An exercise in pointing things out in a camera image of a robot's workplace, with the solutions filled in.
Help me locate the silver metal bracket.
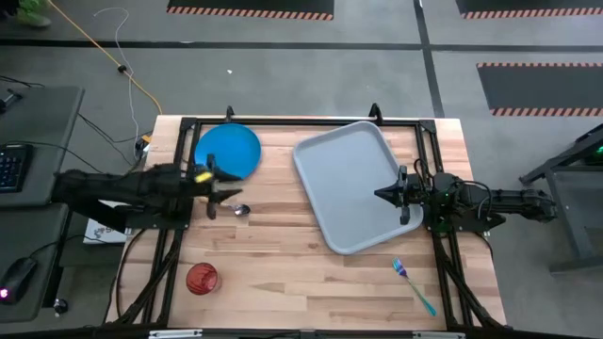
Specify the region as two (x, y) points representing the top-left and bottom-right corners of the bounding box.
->
(148, 329), (204, 339)

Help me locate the black cable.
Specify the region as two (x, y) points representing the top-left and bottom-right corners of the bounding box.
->
(76, 111), (155, 145)

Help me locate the black keyboard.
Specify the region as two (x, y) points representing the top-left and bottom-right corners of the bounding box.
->
(0, 143), (36, 195)

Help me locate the silver metal spoon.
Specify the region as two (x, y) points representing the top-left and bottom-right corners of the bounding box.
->
(220, 202), (252, 218)

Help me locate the black hazard-striped floor mat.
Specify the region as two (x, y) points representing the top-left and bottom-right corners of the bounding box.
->
(476, 61), (603, 118)
(454, 0), (603, 21)
(166, 0), (335, 22)

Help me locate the grey desk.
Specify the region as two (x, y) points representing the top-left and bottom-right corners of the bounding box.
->
(0, 85), (87, 324)

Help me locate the red translucent cup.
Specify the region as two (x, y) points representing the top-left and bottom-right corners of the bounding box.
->
(185, 262), (223, 297)

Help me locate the yellow cable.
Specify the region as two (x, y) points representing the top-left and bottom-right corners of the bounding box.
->
(46, 0), (164, 117)

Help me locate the person's shoe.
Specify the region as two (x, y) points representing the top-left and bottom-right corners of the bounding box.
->
(15, 0), (53, 28)

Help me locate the blue round plate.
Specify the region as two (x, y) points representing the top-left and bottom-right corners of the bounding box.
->
(193, 122), (263, 182)

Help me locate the black handle device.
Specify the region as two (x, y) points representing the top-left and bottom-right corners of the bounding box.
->
(0, 88), (24, 115)

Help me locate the black aluminium table frame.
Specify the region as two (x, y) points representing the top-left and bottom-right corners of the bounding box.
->
(111, 103), (509, 331)

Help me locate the iridescent metal fork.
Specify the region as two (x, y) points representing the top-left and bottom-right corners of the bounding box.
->
(392, 256), (438, 318)

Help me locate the grey plastic tray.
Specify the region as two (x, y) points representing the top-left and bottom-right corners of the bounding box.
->
(292, 120), (425, 256)

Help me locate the white printed box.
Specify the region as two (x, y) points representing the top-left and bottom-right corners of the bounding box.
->
(82, 199), (132, 247)

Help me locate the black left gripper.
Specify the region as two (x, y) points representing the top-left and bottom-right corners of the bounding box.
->
(182, 153), (245, 221)

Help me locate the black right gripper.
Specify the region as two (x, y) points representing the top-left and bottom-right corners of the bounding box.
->
(374, 165), (430, 226)

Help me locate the black metal side table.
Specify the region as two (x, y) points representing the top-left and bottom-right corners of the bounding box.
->
(518, 122), (603, 275)

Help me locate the black power connector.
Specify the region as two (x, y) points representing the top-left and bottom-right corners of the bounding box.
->
(133, 134), (155, 162)

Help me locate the black computer mouse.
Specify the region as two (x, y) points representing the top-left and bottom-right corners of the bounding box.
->
(0, 256), (39, 305)

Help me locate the white cable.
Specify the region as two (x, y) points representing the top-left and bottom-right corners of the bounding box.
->
(92, 6), (143, 143)

